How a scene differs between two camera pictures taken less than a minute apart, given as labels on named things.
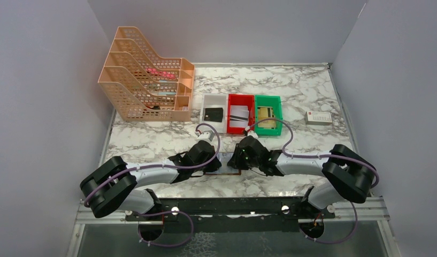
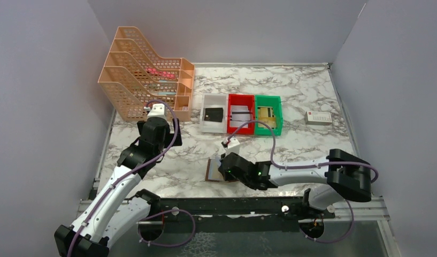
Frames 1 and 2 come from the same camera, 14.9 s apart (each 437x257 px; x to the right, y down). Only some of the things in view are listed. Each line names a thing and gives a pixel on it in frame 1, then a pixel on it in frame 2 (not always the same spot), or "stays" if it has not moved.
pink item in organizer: (161, 74) stays
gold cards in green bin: (265, 113) stays
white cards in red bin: (239, 116) stays
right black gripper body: (234, 160) -> (224, 170)
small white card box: (317, 118) stays
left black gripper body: (214, 162) -> (174, 133)
